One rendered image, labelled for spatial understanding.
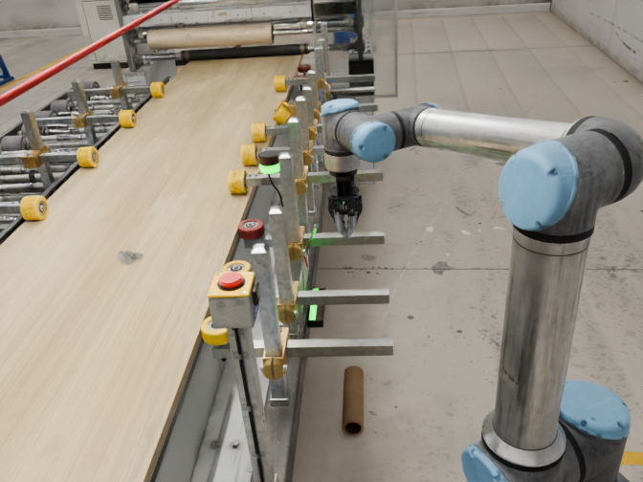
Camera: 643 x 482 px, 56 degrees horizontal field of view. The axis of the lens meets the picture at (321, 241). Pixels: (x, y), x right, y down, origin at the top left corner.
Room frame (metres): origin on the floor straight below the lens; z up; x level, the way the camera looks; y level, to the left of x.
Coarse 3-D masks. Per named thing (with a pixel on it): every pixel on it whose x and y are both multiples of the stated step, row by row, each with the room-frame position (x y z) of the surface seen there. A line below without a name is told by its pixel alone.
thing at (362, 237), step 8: (328, 232) 1.65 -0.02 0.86; (336, 232) 1.65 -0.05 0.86; (360, 232) 1.63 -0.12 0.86; (368, 232) 1.63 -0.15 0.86; (376, 232) 1.63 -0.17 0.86; (384, 232) 1.63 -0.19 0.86; (248, 240) 1.64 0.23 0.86; (256, 240) 1.64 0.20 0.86; (264, 240) 1.64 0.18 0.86; (304, 240) 1.63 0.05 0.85; (312, 240) 1.63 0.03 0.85; (320, 240) 1.62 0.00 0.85; (328, 240) 1.62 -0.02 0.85; (336, 240) 1.62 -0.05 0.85; (344, 240) 1.62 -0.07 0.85; (352, 240) 1.61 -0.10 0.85; (360, 240) 1.61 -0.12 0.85; (368, 240) 1.61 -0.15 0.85; (376, 240) 1.61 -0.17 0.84; (384, 240) 1.61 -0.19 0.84; (248, 248) 1.64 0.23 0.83
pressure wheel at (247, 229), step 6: (240, 222) 1.68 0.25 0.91; (246, 222) 1.68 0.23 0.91; (252, 222) 1.66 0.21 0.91; (258, 222) 1.67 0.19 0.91; (240, 228) 1.64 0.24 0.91; (246, 228) 1.64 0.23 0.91; (252, 228) 1.63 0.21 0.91; (258, 228) 1.63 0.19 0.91; (240, 234) 1.64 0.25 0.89; (246, 234) 1.62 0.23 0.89; (252, 234) 1.62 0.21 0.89; (258, 234) 1.63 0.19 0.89
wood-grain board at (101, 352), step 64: (256, 64) 3.80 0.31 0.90; (128, 128) 2.72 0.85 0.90; (192, 128) 2.65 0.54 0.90; (64, 192) 2.03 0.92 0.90; (128, 192) 1.99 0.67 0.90; (192, 192) 1.95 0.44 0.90; (0, 256) 1.59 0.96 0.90; (64, 256) 1.56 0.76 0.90; (192, 256) 1.50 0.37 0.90; (0, 320) 1.25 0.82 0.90; (64, 320) 1.23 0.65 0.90; (128, 320) 1.21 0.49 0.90; (192, 320) 1.19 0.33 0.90; (0, 384) 1.01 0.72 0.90; (64, 384) 1.00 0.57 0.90; (128, 384) 0.98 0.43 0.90; (0, 448) 0.83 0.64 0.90; (64, 448) 0.82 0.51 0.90; (128, 448) 0.81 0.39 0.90
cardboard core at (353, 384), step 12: (348, 372) 1.88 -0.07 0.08; (360, 372) 1.88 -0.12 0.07; (348, 384) 1.81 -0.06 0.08; (360, 384) 1.81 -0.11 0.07; (348, 396) 1.74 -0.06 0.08; (360, 396) 1.75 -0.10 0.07; (348, 408) 1.68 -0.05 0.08; (360, 408) 1.68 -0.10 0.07; (348, 420) 1.62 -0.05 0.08; (360, 420) 1.62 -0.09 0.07; (348, 432) 1.62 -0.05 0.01; (360, 432) 1.61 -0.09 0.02
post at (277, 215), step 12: (276, 216) 1.34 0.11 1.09; (276, 228) 1.34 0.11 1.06; (276, 240) 1.34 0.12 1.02; (276, 252) 1.34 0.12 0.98; (288, 252) 1.36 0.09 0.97; (276, 264) 1.34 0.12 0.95; (288, 264) 1.34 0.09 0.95; (288, 276) 1.34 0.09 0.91; (288, 288) 1.34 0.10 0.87; (288, 300) 1.34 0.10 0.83; (288, 324) 1.34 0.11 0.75
